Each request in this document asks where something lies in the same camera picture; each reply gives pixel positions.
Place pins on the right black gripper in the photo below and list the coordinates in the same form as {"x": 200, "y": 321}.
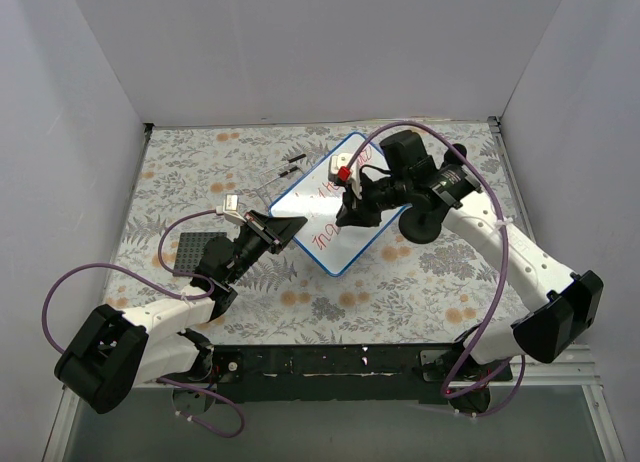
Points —
{"x": 364, "y": 197}

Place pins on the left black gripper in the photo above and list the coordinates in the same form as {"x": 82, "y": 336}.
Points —
{"x": 263, "y": 232}

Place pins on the blue framed whiteboard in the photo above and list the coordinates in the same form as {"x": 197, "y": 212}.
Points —
{"x": 316, "y": 198}

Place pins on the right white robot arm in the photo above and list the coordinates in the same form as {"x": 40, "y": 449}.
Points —
{"x": 561, "y": 303}

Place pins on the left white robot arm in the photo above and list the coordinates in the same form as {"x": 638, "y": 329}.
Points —
{"x": 115, "y": 350}

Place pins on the black microphone on stand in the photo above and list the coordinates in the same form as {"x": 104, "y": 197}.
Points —
{"x": 432, "y": 192}

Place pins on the grey studded baseplate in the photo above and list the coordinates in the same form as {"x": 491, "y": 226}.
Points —
{"x": 190, "y": 249}

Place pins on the floral table mat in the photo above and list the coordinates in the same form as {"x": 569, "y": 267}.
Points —
{"x": 317, "y": 291}

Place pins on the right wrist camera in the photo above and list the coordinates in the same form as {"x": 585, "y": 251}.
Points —
{"x": 341, "y": 174}

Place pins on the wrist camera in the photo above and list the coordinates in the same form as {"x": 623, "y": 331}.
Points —
{"x": 229, "y": 210}
{"x": 341, "y": 174}

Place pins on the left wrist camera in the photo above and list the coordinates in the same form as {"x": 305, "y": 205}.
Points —
{"x": 229, "y": 210}

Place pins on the wire whiteboard stand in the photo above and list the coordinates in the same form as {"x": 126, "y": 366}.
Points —
{"x": 274, "y": 174}

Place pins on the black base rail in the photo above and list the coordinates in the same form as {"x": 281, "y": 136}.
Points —
{"x": 343, "y": 372}

